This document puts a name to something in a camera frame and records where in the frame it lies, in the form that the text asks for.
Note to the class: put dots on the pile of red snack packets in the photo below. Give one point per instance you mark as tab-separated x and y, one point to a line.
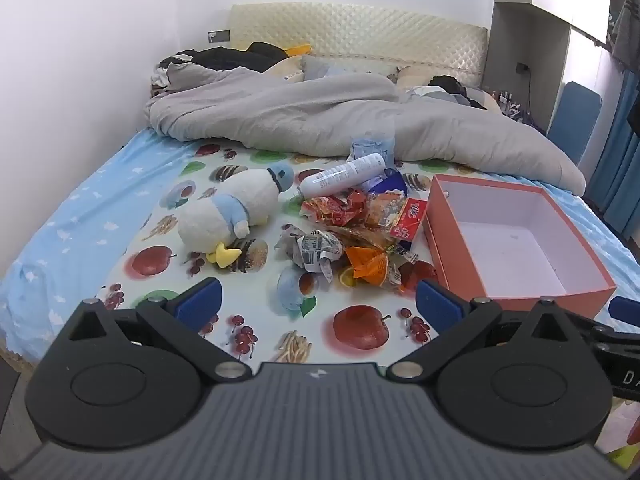
340	207

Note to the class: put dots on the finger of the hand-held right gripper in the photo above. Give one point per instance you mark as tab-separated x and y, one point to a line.
625	310

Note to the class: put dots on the group of small cosmetic bottles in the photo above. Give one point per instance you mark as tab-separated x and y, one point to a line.
507	102

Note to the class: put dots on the black wall socket plug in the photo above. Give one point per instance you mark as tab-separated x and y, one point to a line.
522	66

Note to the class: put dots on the cream quilted headboard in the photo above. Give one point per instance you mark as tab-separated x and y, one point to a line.
350	35

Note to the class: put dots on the fruit print bed sheet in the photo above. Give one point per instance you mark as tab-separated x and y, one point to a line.
100	220

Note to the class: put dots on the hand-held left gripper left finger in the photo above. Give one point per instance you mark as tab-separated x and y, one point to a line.
200	302

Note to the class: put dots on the gray pillow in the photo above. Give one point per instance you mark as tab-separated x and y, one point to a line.
340	67

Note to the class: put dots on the hanging gray garment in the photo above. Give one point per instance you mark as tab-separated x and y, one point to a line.
627	30

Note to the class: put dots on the black and gray clothing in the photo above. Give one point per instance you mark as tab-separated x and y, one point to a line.
450	85

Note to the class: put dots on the orange cloth item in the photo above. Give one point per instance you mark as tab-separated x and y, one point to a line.
298	50

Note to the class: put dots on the pink cardboard box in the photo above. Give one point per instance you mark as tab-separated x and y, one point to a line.
510	240

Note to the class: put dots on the red white snack packet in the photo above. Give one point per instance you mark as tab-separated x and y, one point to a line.
410	217

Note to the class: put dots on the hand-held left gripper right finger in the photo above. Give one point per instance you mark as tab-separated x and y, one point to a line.
440	305

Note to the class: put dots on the blue curtain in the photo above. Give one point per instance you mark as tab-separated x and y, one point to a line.
617	170

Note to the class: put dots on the plush penguin toy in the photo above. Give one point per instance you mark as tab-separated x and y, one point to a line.
240	195

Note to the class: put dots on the blue snack bag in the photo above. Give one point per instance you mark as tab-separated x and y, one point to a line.
392	182

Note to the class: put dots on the gray duvet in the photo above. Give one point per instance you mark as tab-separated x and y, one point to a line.
325	110

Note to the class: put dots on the gray wall switch panel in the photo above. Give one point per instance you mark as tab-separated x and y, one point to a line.
218	36

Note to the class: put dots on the black clothes pile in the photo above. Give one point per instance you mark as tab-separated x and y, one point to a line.
215	57

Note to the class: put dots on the clear blue plastic bag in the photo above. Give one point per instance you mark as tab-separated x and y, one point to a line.
372	142

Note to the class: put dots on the gray bedside cabinet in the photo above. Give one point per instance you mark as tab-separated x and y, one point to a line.
540	60

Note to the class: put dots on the white bottle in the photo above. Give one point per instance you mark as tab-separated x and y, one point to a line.
345	172

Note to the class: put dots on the gray snack packet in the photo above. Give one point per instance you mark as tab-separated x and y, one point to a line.
310	250

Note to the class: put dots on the blue chair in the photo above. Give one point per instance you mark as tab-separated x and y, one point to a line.
575	110

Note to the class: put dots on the orange snack packet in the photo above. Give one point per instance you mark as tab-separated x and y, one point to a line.
367	262

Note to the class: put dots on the brown striped snack packet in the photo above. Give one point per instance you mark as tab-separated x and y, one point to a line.
360	237

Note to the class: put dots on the beige pillow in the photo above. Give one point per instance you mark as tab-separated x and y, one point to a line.
287	69
415	75

